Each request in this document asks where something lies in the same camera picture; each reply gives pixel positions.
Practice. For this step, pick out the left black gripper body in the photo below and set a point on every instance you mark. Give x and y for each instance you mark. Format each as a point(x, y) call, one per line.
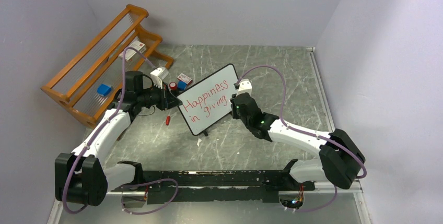
point(158, 97)

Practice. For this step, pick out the red marker cap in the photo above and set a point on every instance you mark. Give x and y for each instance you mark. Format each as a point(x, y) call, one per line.
point(167, 122)

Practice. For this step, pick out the black framed whiteboard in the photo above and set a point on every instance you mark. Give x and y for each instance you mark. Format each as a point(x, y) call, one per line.
point(208, 101)

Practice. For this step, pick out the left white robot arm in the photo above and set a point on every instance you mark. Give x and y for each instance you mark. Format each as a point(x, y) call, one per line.
point(79, 176)

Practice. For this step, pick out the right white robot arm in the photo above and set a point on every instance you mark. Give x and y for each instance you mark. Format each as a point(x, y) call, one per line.
point(336, 157)

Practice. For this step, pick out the blue small block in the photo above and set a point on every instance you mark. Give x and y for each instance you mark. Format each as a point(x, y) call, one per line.
point(182, 86)

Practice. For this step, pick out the red white small box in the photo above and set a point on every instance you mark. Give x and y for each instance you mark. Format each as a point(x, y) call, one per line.
point(185, 79)

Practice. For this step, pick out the blue block on rack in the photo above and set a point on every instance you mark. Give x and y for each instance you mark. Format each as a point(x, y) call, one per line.
point(103, 90)

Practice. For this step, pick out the orange wooden rack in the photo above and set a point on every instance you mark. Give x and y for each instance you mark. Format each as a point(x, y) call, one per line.
point(74, 86)

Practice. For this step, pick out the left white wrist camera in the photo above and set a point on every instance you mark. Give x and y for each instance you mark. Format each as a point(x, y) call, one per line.
point(158, 75)

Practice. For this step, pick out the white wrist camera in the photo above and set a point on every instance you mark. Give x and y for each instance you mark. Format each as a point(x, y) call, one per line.
point(158, 75)
point(245, 86)

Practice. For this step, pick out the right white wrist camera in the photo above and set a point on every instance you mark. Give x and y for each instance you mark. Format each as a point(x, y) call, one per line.
point(245, 86)

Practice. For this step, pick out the black base frame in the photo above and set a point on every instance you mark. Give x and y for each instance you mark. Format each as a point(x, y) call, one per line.
point(208, 186)

